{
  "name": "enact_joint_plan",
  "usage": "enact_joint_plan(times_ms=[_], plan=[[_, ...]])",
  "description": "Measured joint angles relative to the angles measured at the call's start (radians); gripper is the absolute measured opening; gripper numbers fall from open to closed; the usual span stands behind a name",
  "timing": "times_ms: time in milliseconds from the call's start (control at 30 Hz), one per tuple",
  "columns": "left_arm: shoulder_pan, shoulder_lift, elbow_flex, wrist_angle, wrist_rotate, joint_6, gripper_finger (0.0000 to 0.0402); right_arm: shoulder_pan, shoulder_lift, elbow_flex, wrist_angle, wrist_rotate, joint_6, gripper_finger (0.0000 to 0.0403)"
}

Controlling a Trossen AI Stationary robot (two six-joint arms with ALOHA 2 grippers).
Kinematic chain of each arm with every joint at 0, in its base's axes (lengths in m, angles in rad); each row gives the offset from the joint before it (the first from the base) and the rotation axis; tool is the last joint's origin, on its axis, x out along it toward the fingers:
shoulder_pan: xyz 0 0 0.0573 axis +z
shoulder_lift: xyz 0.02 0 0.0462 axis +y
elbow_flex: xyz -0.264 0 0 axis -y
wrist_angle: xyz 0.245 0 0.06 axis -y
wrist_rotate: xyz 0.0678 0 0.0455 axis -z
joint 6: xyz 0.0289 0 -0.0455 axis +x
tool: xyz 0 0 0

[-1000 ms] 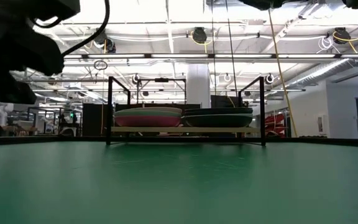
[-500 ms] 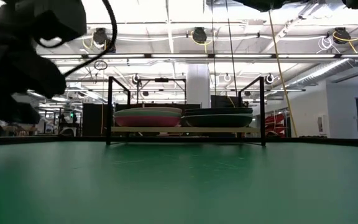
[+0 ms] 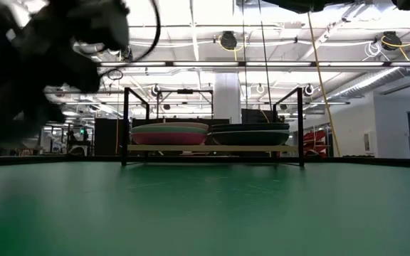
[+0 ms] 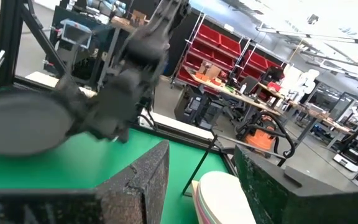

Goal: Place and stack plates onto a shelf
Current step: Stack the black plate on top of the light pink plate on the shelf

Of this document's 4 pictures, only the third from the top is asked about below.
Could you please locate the yellow hanging cable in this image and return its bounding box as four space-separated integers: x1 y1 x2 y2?
305 11 342 158

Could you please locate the red background rack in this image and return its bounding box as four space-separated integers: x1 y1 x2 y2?
302 129 330 158

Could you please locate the coiled black cable loop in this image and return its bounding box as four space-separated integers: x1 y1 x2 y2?
106 68 125 81

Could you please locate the black ceiling cable reel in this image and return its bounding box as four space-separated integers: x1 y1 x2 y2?
382 31 402 51
219 30 238 51

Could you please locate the long ceiling light bar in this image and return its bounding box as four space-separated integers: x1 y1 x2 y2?
98 60 410 68

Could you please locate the black hanging cable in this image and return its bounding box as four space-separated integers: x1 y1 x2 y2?
257 0 274 112
241 0 249 110

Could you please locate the black wire dish rack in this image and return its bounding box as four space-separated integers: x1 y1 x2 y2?
120 86 305 168

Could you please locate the black background rig frame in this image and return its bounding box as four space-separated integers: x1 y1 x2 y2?
156 88 215 119

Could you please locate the black background box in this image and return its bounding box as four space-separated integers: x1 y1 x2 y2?
241 107 285 124

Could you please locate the silver ventilation duct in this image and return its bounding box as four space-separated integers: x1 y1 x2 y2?
324 42 410 102

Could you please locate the white building pillar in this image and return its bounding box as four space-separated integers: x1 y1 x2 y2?
213 73 242 124

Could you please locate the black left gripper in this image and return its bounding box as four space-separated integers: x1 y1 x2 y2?
0 0 132 95

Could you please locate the red pink plate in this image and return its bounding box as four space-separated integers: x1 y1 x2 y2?
130 132 209 146

